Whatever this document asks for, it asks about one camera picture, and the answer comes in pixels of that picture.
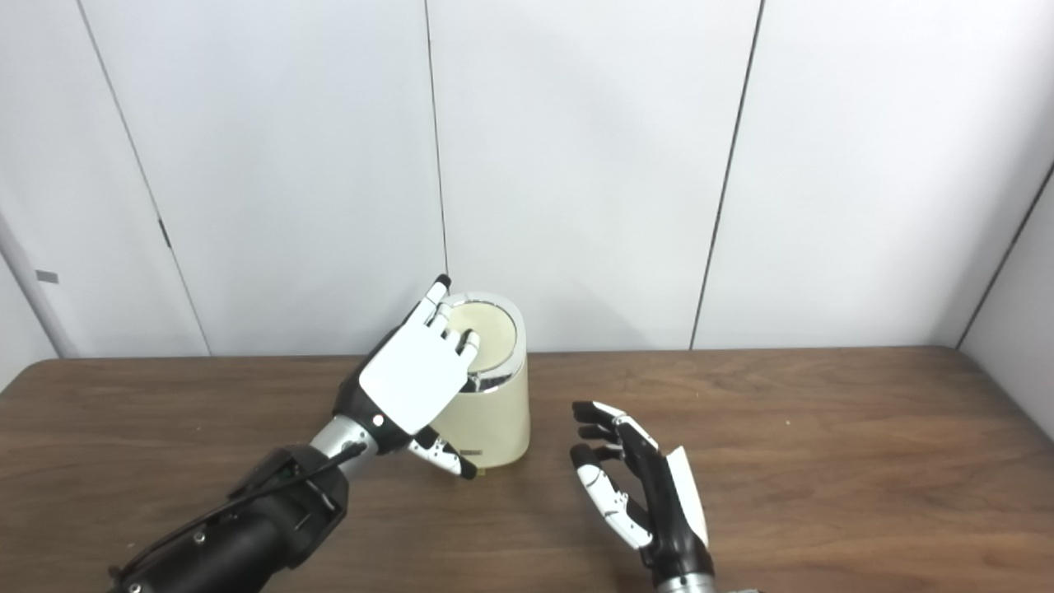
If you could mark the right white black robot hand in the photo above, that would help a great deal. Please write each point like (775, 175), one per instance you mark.
(667, 511)

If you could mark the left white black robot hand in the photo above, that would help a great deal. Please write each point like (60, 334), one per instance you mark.
(412, 379)

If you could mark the cream-colored desktop trash bin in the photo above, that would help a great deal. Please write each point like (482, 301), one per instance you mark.
(494, 420)

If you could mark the round cream bin lid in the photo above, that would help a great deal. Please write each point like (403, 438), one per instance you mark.
(494, 329)

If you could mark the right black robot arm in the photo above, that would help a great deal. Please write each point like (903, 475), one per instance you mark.
(692, 585)

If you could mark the white slanted pole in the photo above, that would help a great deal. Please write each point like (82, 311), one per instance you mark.
(37, 284)

